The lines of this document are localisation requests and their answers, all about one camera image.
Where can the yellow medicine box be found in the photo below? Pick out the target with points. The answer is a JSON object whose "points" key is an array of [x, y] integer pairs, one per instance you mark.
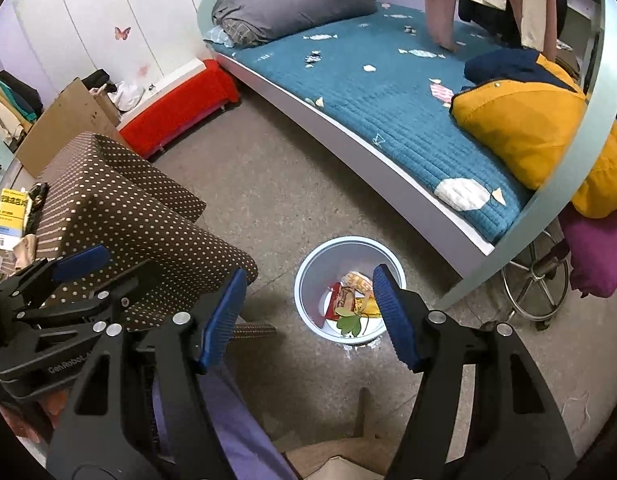
{"points": [[13, 207]]}

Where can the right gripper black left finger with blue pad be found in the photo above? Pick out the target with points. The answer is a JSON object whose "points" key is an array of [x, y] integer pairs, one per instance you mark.
{"points": [[136, 410]]}

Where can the chrome swivel chair base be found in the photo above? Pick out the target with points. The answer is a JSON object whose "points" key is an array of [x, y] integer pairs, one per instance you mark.
{"points": [[536, 282]]}

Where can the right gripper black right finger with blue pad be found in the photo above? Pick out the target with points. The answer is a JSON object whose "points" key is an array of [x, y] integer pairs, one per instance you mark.
{"points": [[483, 409]]}

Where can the grey folded blanket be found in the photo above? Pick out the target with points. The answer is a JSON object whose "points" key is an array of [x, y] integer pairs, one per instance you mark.
{"points": [[249, 23]]}

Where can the purple trouser leg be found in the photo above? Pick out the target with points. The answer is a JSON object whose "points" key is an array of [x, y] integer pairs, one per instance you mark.
{"points": [[249, 450]]}

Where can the red snack wrapper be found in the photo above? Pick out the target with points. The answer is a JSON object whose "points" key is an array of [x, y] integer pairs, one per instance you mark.
{"points": [[338, 294]]}

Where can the brown cardboard box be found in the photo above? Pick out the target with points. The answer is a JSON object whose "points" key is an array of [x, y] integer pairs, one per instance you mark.
{"points": [[74, 111]]}

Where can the yellow navy jacket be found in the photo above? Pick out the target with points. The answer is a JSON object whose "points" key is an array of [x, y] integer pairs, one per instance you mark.
{"points": [[526, 110]]}

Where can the white plastic bag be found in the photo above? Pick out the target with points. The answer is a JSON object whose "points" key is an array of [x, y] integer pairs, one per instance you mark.
{"points": [[126, 96]]}

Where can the green leaf scrap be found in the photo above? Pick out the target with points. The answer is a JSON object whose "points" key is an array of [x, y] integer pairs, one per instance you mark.
{"points": [[349, 323]]}

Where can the red fabric bench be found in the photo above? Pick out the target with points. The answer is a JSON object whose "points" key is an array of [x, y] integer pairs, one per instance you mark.
{"points": [[175, 109]]}

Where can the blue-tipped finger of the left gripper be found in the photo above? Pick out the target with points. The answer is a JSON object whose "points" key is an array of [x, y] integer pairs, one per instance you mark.
{"points": [[87, 261]]}

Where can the brown polka dot table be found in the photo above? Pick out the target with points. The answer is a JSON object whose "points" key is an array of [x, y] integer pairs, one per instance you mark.
{"points": [[101, 193]]}

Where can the magenta cloth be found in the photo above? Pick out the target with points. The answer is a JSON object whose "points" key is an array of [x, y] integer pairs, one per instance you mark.
{"points": [[593, 250]]}

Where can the white round trash bin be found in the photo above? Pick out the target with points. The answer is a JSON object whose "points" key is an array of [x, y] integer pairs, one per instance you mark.
{"points": [[324, 267]]}

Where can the teal quilted bed mattress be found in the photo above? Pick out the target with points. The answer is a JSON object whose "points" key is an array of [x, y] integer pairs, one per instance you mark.
{"points": [[374, 75]]}

